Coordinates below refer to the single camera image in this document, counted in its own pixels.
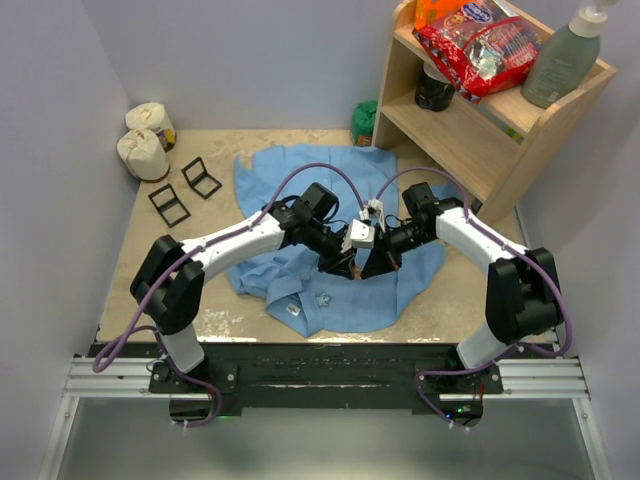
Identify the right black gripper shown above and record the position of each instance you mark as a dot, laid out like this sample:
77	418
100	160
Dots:
383	260

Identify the green pump bottle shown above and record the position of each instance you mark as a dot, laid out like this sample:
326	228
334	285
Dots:
567	57

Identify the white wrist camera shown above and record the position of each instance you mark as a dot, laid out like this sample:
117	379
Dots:
360	235
374	210

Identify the black stand front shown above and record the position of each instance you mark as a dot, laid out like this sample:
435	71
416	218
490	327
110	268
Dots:
168	205

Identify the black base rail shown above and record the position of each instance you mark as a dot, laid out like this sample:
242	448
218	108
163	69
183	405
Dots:
423	379

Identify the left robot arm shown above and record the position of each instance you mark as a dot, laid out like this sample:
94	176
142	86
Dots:
168	286

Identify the white cloth bag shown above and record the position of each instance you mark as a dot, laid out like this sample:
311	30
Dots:
153	116
143	155

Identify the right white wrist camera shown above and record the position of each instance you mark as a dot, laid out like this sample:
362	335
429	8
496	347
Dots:
374	210

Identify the black stand rear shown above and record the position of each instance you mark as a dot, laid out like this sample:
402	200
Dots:
199	179

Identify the blue button shirt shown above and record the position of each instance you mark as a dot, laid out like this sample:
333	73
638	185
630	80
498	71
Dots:
288	280

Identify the white cloth bag front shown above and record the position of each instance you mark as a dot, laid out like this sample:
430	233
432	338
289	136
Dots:
143	155

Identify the orange snack box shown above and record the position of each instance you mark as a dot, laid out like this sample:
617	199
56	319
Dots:
429	11

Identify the green lidded container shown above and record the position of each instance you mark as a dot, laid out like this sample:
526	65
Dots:
363	123

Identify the white cloth bag rear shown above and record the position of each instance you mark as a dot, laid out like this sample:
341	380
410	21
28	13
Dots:
153	116

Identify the dark jar on shelf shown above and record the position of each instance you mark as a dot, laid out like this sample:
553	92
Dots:
434	91

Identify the black stand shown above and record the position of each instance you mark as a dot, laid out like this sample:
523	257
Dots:
168	205
199	179

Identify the wooden shelf unit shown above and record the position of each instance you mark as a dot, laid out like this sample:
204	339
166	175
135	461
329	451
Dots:
496	149

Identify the red candy bag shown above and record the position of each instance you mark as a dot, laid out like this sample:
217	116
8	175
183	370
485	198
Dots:
482	48

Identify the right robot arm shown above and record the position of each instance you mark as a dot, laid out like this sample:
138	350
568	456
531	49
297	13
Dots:
523	298

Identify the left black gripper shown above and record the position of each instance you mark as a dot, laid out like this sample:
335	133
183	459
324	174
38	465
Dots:
339	263

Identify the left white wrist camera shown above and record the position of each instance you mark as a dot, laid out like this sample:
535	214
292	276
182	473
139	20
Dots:
360	235

